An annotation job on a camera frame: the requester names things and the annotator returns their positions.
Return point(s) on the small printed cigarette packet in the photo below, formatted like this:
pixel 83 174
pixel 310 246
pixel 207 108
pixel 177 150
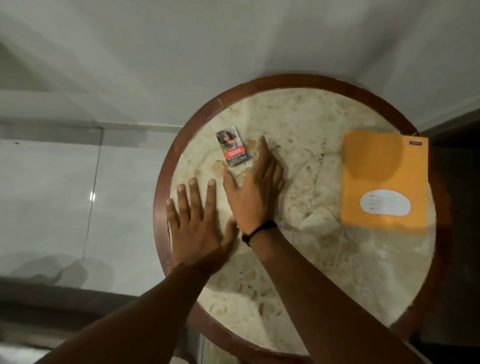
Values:
pixel 232 147

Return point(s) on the person's right forearm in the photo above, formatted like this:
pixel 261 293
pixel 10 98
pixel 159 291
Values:
pixel 318 300

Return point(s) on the black wristband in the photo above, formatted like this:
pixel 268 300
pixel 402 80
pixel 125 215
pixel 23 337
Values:
pixel 258 228

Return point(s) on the person's right thumb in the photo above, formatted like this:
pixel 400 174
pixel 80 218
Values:
pixel 230 184

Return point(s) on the person's left little finger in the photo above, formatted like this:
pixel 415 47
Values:
pixel 171 214

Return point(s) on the person's left hand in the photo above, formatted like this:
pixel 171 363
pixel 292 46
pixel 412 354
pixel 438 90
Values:
pixel 197 240

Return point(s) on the round wood-rimmed marble table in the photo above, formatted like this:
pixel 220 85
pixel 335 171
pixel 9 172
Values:
pixel 322 112

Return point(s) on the person's left forearm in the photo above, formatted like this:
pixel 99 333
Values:
pixel 138 318

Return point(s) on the person's left thumb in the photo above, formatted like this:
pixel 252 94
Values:
pixel 229 233

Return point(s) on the orange notebook with white label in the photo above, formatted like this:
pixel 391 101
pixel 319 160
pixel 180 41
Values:
pixel 386 168

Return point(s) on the person's right hand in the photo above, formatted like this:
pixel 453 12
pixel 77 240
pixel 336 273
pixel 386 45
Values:
pixel 255 198

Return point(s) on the person's left middle finger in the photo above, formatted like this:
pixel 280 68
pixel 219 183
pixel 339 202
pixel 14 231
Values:
pixel 195 198

